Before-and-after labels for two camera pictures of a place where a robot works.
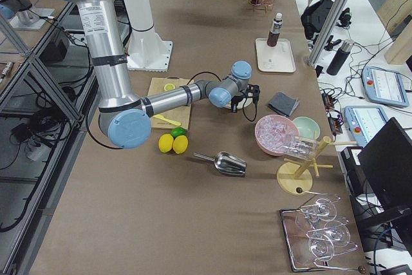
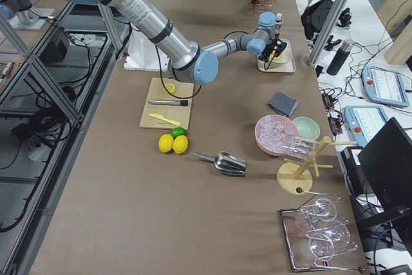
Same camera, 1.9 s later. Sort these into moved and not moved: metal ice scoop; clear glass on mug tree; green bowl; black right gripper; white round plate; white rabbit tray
Moved: white round plate; black right gripper
Not moved: white rabbit tray; metal ice scoop; clear glass on mug tree; green bowl
